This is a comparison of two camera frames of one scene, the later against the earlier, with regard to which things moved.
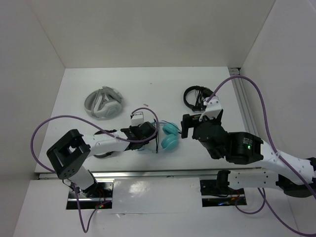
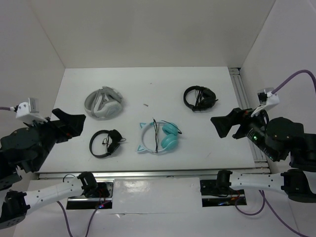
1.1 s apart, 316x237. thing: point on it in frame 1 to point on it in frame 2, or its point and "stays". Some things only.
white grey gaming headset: (104, 103) stays
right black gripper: (188, 121) to (239, 115)
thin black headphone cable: (157, 132) stays
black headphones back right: (202, 93) stays
